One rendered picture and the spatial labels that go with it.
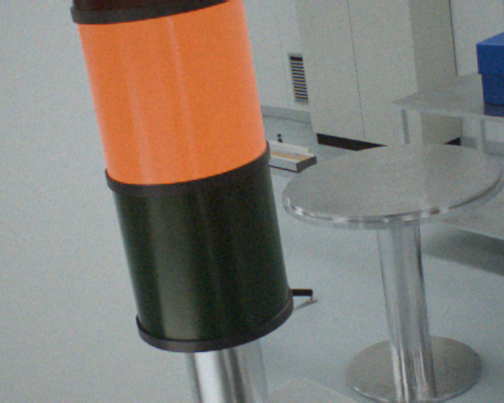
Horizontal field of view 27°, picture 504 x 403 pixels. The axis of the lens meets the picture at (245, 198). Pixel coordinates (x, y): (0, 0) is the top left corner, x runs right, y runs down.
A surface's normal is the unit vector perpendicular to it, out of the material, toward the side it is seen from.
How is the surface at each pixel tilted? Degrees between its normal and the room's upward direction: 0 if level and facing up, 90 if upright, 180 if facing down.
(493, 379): 0
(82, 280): 90
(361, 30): 90
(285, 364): 0
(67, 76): 90
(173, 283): 90
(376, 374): 0
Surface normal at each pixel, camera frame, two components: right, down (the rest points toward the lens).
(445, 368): -0.15, -0.94
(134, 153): -0.49, 0.36
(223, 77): 0.66, 0.15
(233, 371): 0.26, 0.28
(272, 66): -0.78, 0.32
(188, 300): -0.20, 0.35
